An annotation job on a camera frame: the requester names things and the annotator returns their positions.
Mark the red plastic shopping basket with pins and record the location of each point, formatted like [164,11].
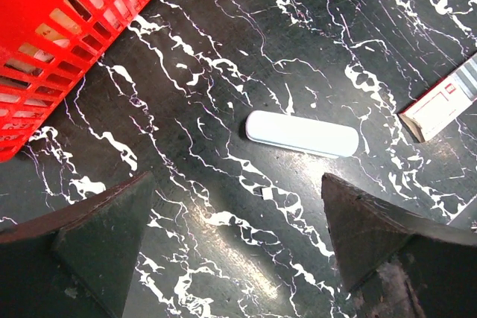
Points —
[47,46]

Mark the small light blue stapler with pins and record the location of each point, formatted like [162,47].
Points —
[302,134]

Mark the red white staples box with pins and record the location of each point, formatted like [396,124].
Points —
[443,103]

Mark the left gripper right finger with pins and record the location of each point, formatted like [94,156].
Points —
[395,263]

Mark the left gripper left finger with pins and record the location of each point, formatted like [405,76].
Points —
[77,261]

